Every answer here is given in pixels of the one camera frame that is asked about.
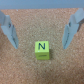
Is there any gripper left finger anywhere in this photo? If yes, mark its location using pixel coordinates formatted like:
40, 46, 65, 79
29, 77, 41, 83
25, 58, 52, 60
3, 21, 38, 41
0, 10, 20, 50

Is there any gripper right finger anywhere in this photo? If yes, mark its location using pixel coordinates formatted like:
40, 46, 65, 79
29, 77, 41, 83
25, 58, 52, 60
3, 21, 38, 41
62, 7, 84, 51

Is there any yellow block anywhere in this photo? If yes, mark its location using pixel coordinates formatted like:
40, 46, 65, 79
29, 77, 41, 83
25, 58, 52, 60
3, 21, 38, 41
34, 41, 51, 61

